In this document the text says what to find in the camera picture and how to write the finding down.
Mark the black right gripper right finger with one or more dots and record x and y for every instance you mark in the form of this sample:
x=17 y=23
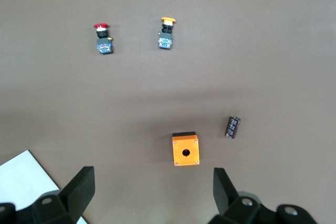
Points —
x=228 y=203

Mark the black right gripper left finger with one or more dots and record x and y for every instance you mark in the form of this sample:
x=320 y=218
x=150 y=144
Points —
x=76 y=195

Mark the red push button switch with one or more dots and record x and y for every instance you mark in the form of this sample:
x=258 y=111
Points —
x=104 y=41

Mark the white drawer cabinet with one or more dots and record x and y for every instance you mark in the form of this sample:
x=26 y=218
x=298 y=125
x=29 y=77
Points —
x=23 y=176

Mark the black cylindrical capacitor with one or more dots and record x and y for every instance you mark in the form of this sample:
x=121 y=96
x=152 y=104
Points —
x=232 y=127

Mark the orange button enclosure box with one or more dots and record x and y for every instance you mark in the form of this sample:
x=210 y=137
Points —
x=186 y=153

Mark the orange push button switch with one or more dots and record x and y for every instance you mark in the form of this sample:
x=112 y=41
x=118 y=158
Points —
x=166 y=37

